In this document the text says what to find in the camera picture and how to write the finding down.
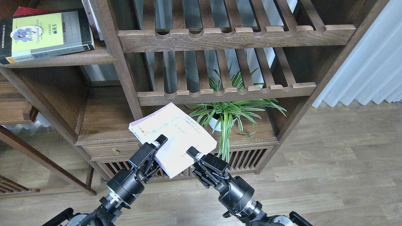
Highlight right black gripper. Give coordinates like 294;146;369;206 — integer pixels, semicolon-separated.
186;146;255;217

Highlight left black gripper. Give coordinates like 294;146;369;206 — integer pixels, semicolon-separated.
104;134;168;207

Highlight white and lilac book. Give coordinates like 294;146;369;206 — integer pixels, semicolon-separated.
129;103;217;178

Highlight black and green book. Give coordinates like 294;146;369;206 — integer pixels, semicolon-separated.
0;8;95;65

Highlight red paperback book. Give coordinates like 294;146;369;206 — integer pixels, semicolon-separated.
13;6;52;17

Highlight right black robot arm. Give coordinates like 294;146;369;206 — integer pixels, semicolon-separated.
187;147;311;226

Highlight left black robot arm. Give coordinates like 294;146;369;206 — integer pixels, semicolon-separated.
45;135;168;226

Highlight brass drawer knob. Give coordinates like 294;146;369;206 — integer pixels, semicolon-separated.
112;148;120;155

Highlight white plant pot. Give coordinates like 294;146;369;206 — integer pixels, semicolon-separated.
209;114;223;132

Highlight green spider plant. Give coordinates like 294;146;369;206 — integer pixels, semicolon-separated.
184;61;287;162

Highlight dark wooden bookshelf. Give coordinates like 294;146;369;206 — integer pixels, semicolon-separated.
1;0;388;179

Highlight upright white book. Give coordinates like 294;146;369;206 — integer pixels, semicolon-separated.
82;0;104;40

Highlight white curtain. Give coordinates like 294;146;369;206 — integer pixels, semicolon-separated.
313;0;402;108

